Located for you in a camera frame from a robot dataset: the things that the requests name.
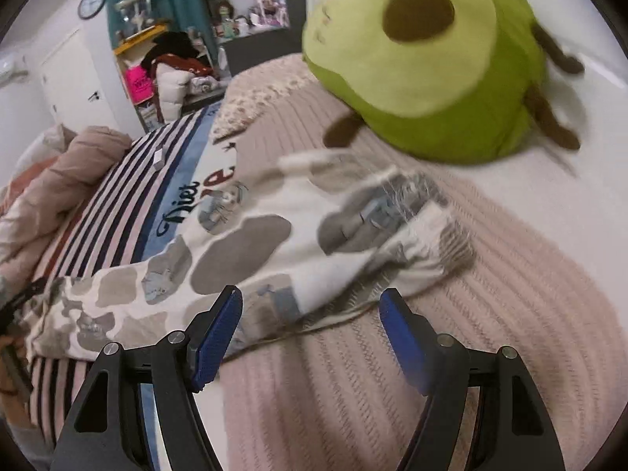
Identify cream grey patterned pants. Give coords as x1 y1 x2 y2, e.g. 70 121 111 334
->
28 150 473 360

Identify pink beige quilted comforter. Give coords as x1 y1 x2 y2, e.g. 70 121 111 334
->
1 126 132 301

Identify pink ribbed bed cover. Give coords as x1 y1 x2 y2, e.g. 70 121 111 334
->
215 80 625 471

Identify striped Diet Coke blanket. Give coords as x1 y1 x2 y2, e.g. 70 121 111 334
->
29 102 236 447

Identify small white box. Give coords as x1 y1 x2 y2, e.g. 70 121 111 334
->
152 148 165 171

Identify white door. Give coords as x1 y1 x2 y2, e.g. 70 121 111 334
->
39 29 118 133

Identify pink shopping bag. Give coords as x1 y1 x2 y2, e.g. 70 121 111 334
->
124 65 153 104

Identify white puffer jacket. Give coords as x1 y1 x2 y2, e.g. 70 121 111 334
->
155 63 195 123

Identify yellow white shelf unit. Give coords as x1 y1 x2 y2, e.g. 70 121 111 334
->
113 20 169 133

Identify floral pillow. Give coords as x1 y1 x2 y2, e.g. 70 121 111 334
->
210 53 316 144

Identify dark desk with clutter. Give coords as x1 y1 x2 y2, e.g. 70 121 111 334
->
204 0 305 75

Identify green avocado plush toy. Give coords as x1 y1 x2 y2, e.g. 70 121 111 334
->
302 0 584 165

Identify white wall air conditioner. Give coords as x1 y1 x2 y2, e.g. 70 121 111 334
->
0 55 29 85

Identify round wall clock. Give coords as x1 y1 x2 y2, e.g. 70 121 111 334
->
78 0 106 20

